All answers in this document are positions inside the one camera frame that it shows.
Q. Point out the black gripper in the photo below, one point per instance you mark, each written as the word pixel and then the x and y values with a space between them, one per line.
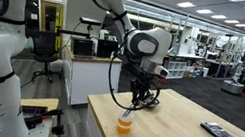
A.
pixel 140 87

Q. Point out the small black box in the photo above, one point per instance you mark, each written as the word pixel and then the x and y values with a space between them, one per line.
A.
pixel 107 49

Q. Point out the small wooden side table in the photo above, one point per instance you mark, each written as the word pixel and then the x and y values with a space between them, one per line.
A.
pixel 41 102

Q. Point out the black and grey marker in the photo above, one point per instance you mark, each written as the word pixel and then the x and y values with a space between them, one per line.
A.
pixel 128 111

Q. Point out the black camera on stand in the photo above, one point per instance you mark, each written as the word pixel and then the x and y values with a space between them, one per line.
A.
pixel 90 21

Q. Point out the white and orange cup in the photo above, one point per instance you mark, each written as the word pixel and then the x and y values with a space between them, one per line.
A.
pixel 125 123

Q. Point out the black clamp tool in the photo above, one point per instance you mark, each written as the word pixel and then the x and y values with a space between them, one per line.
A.
pixel 40 115

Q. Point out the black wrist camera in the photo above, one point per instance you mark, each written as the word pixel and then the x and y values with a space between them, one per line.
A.
pixel 134 70

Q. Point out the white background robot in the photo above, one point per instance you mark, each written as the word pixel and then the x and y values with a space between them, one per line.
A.
pixel 236 70

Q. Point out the black computer case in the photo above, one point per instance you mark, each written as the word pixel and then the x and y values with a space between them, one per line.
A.
pixel 81 47

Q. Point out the small metal bowl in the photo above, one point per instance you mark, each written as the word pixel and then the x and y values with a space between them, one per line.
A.
pixel 153 105

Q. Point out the wooden door with yellow frame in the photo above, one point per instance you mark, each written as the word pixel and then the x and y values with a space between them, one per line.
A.
pixel 50 25

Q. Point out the white cabinet with wooden top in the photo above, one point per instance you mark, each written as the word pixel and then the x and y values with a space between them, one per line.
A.
pixel 91 80

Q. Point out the black office chair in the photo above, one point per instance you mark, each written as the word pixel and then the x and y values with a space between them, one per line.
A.
pixel 44 53

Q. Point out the white shelf unit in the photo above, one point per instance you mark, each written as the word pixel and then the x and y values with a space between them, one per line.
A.
pixel 175 69

